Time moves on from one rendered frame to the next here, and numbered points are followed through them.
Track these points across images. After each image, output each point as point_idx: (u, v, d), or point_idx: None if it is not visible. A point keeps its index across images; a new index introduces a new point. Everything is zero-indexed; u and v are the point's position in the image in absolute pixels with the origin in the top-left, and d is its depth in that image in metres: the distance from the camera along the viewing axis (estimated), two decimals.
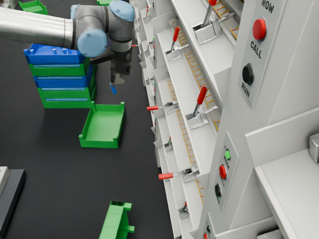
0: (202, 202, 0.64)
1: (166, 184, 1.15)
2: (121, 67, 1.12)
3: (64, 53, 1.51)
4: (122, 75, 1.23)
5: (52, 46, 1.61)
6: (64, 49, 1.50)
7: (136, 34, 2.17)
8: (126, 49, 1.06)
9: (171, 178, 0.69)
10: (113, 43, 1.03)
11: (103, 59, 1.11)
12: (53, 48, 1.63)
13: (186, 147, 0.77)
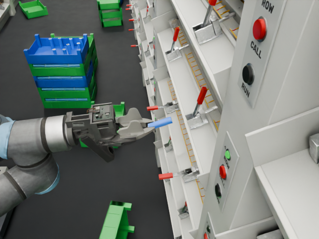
0: (202, 202, 0.64)
1: (166, 184, 1.15)
2: (98, 133, 0.67)
3: (64, 53, 1.51)
4: (135, 110, 0.71)
5: (52, 46, 1.61)
6: (64, 49, 1.50)
7: (136, 34, 2.17)
8: (59, 134, 0.65)
9: (171, 178, 0.69)
10: (55, 151, 0.68)
11: (97, 151, 0.73)
12: (53, 48, 1.63)
13: (186, 147, 0.77)
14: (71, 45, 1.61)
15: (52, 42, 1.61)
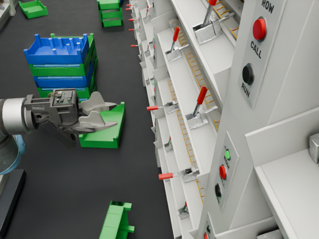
0: (202, 202, 0.64)
1: (166, 184, 1.15)
2: (58, 118, 0.66)
3: None
4: (98, 94, 0.72)
5: (52, 46, 1.61)
6: None
7: (136, 34, 2.17)
8: (17, 116, 0.64)
9: (171, 178, 0.69)
10: (13, 134, 0.67)
11: (58, 137, 0.72)
12: (53, 48, 1.63)
13: (186, 147, 0.77)
14: (71, 45, 1.61)
15: (52, 42, 1.61)
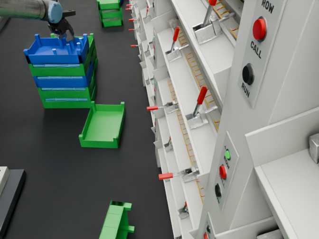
0: (202, 202, 0.64)
1: (166, 184, 1.15)
2: None
3: None
4: (67, 40, 1.54)
5: None
6: None
7: (136, 34, 2.17)
8: None
9: (171, 178, 0.69)
10: None
11: None
12: None
13: (186, 147, 0.77)
14: (71, 45, 1.61)
15: None
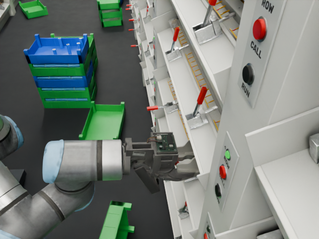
0: None
1: (166, 184, 1.15)
2: (158, 166, 0.61)
3: None
4: None
5: None
6: None
7: (136, 34, 2.17)
8: (117, 163, 0.58)
9: None
10: (106, 180, 0.61)
11: (146, 182, 0.66)
12: None
13: None
14: None
15: None
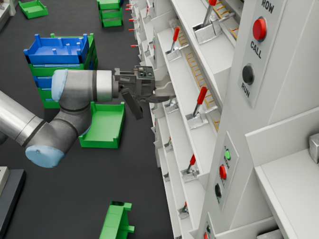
0: None
1: (166, 184, 1.15)
2: (140, 89, 0.79)
3: None
4: (170, 77, 0.84)
5: None
6: None
7: (136, 34, 2.17)
8: (108, 85, 0.76)
9: (191, 164, 0.67)
10: (100, 100, 0.79)
11: (132, 106, 0.84)
12: None
13: None
14: None
15: None
